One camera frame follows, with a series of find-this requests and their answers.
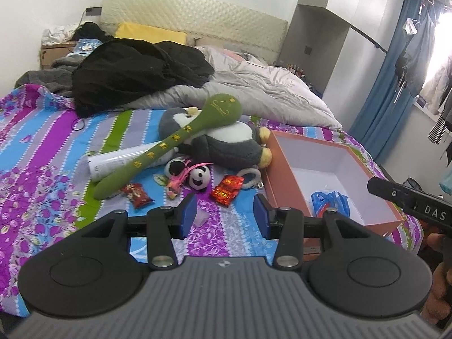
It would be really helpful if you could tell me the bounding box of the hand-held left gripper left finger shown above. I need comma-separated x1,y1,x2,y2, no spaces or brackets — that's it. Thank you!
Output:
79,194,197,270

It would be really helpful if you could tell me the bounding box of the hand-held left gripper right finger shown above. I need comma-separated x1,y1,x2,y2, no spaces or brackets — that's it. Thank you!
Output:
253,194,371,270

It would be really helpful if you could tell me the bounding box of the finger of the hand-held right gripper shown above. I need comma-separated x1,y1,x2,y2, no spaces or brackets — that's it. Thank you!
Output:
367,177,416,210

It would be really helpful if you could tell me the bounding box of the orange cardboard box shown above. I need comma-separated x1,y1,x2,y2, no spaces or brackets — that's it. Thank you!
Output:
263,129,405,255

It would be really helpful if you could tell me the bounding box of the grey plush ring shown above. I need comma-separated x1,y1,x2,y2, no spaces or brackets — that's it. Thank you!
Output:
236,168,264,190

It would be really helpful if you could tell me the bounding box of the panda plush toy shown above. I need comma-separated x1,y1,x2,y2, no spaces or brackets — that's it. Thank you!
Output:
164,157,213,193

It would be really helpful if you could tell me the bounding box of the red snack packet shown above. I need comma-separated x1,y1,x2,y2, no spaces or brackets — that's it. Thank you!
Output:
121,183,155,208
210,175,245,206

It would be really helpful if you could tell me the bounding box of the blue plastic bag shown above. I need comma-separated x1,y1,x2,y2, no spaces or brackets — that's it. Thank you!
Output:
311,191,350,218

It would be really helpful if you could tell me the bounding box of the person's right hand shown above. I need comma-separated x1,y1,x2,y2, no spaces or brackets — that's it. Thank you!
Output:
422,233,452,326

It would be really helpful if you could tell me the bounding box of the blue curtain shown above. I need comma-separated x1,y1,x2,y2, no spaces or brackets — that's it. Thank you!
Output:
349,0,428,165

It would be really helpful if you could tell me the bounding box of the grey penguin plush toy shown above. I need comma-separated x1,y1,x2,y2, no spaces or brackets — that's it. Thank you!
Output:
158,107,272,170

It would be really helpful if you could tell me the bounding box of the striped hanging garment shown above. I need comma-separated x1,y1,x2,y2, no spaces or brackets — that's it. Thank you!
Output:
429,115,449,145

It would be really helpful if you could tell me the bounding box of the white tube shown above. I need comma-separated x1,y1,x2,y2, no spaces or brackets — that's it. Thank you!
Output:
88,140,177,181

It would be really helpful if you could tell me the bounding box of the green plush stick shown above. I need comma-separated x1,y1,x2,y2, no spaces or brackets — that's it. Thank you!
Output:
92,93,242,200

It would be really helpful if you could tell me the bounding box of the white hanging garment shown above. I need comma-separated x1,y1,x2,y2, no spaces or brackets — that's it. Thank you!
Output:
420,55,452,115

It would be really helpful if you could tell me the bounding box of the light grey quilt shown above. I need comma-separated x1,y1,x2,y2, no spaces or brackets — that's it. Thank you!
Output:
129,46,343,129

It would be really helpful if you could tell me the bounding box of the grey-blue hanging jacket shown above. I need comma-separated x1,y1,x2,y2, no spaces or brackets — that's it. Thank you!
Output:
394,5,438,97

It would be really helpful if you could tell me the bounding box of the row of small bottles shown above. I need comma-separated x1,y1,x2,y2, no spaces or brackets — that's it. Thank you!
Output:
282,64,311,78

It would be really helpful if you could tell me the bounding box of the black jacket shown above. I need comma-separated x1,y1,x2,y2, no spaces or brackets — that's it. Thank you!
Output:
72,39,216,118

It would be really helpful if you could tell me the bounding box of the pink cloth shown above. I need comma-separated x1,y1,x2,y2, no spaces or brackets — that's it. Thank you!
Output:
222,50,255,60

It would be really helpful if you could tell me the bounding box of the floral striped bed sheet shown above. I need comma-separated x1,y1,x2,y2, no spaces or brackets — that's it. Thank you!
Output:
0,84,424,316

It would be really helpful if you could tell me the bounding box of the beige pillow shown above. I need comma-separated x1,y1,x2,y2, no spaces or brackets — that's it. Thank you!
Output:
195,36,227,48

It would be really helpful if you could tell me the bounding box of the yellow pillow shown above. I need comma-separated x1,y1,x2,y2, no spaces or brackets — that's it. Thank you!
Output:
114,22,188,46

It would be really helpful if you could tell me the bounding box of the blue panda book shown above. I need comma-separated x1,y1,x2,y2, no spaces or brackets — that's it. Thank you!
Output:
67,38,105,57

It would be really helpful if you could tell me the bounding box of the dark grey blanket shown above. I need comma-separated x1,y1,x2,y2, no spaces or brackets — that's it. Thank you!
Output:
14,51,92,97

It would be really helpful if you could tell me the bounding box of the beige padded headboard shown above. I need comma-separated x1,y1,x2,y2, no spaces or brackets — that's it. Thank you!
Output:
100,0,287,66

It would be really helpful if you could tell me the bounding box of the black crumpled cloth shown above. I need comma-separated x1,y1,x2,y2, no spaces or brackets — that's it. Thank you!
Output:
72,22,114,41

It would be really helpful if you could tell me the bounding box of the brown cardboard box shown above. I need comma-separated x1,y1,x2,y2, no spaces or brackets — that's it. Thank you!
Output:
40,40,78,70

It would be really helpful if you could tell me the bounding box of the white crumpled cloth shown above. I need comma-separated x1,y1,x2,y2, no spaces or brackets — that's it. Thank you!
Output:
40,24,80,46

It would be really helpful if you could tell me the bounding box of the grey wall cabinet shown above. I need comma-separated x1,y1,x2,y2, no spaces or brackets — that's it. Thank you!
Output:
279,3,389,99

